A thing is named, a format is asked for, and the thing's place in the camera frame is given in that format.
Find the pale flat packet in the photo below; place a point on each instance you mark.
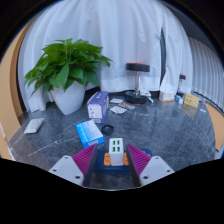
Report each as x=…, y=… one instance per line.
x=116, y=100

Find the blue and white box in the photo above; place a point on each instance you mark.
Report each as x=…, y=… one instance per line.
x=88, y=133

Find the yellow card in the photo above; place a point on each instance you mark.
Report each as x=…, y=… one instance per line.
x=191, y=100

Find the brown flat packet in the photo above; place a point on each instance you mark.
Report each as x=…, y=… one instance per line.
x=126, y=105

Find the small blue white box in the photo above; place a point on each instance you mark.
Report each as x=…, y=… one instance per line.
x=179, y=99

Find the white packet on dumbbell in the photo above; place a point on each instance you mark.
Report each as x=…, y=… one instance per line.
x=145, y=93

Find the navy power strip orange sockets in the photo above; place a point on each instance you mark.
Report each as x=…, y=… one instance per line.
x=101, y=169

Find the small black round cap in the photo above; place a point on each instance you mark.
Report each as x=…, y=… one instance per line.
x=107, y=130

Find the green plant in white pot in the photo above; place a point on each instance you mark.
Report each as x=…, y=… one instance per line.
x=68, y=70

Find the white flat packet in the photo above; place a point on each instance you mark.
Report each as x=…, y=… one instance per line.
x=118, y=110

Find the white vertical blinds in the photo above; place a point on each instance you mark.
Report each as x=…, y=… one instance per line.
x=208, y=76

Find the white curtain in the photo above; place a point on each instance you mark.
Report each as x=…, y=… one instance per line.
x=116, y=40

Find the purple and white box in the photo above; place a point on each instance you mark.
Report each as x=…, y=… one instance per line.
x=97, y=106

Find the white orange sachet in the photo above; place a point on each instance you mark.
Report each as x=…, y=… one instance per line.
x=34, y=125

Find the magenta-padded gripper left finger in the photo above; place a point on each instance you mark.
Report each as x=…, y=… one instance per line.
x=68, y=168

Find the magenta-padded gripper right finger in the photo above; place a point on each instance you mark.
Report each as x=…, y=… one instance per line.
x=154, y=168

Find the small black red dumbbell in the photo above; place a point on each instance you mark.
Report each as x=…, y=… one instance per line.
x=182, y=77

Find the white orange carton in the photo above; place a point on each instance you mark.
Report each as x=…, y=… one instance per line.
x=166, y=96

